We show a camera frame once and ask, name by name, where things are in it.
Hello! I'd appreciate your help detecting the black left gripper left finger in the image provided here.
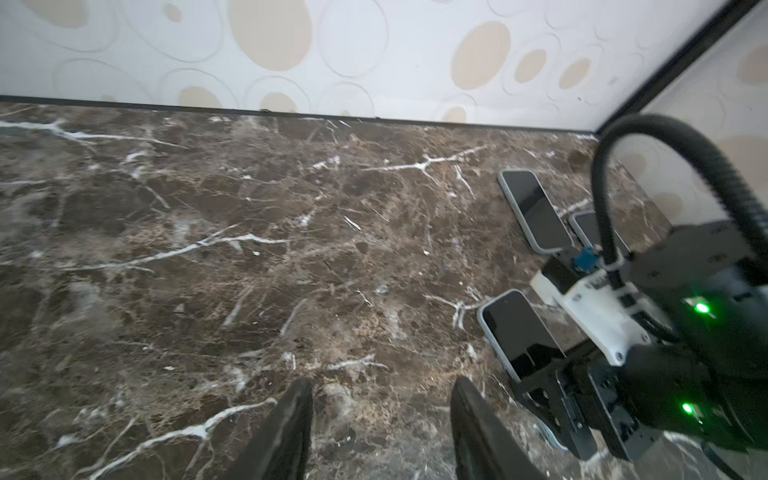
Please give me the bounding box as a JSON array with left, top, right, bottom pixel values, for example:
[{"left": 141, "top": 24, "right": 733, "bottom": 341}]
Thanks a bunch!
[{"left": 224, "top": 378, "right": 314, "bottom": 480}]

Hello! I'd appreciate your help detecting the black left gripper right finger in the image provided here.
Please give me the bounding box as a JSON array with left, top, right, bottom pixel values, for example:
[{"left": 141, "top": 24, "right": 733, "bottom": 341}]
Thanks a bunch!
[{"left": 450, "top": 376, "right": 546, "bottom": 480}]

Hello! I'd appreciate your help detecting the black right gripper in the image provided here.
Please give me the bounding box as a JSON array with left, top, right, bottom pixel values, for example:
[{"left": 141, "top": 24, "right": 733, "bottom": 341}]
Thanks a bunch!
[{"left": 511, "top": 344, "right": 660, "bottom": 461}]

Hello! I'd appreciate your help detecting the white-edged phone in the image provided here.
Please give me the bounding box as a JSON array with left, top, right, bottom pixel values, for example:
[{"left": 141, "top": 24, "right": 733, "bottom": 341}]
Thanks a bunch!
[{"left": 497, "top": 169, "right": 576, "bottom": 256}]

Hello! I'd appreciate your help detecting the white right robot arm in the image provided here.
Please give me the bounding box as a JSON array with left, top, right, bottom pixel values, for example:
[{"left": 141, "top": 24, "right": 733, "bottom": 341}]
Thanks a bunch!
[{"left": 483, "top": 221, "right": 767, "bottom": 461}]

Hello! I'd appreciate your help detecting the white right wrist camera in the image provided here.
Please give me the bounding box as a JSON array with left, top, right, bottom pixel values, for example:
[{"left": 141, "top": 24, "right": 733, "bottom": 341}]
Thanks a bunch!
[{"left": 530, "top": 247, "right": 652, "bottom": 366}]

